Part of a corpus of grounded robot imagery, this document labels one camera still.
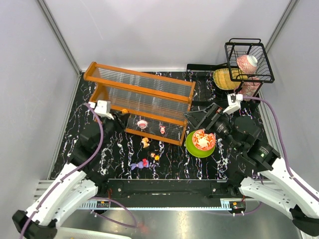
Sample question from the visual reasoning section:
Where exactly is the pink hat girl toy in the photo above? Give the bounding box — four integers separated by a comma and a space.
137, 120, 148, 130

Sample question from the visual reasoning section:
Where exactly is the yellow rabbit toy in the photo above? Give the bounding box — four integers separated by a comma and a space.
142, 137, 150, 148

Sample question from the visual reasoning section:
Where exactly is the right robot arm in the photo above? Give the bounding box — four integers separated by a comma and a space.
184, 103, 319, 237

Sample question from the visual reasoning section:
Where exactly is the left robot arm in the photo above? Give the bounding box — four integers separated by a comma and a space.
12, 113, 130, 239

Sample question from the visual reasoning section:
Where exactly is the orange wooden glass shelf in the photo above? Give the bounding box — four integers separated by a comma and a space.
83, 62, 195, 145

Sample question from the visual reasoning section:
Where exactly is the red patterned bowl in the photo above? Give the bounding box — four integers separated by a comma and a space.
192, 129, 216, 151

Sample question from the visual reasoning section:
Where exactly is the yellow woven plate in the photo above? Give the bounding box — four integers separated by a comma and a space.
213, 68, 248, 91

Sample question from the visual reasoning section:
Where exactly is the green plastic plate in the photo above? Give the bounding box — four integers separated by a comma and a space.
185, 131, 215, 158

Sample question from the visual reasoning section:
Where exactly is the pink piglet toy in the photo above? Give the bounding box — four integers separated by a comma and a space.
160, 126, 165, 134

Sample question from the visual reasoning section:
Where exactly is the pink patterned cup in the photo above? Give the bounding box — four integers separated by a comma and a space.
238, 76, 260, 97

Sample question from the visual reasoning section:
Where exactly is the purple donkey toy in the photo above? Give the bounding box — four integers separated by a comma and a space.
130, 158, 150, 170

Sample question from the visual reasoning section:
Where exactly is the black hair princess toy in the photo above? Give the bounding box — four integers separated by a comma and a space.
151, 152, 160, 161

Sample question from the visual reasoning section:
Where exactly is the pink patterned bowl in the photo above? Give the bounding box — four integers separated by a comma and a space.
236, 55, 258, 74

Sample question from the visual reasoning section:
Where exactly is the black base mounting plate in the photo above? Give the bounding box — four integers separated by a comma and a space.
96, 179, 244, 199

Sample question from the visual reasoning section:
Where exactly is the white plastic bin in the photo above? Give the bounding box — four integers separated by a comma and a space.
55, 227, 131, 239

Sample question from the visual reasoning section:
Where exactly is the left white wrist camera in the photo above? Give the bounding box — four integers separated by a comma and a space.
89, 100, 114, 120

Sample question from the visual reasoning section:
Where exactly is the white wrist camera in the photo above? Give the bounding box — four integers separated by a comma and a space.
89, 100, 114, 120
223, 93, 243, 115

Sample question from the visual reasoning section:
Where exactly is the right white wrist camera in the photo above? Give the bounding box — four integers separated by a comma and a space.
223, 93, 243, 115

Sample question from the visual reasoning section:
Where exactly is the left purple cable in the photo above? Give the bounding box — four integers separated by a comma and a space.
18, 103, 138, 239

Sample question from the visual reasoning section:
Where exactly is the purple cable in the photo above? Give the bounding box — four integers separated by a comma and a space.
199, 96, 319, 216
18, 103, 138, 239

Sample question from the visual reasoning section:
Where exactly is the black wire dish rack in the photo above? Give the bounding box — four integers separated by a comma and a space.
186, 38, 275, 97

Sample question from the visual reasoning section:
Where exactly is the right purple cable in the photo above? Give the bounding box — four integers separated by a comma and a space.
199, 96, 319, 216

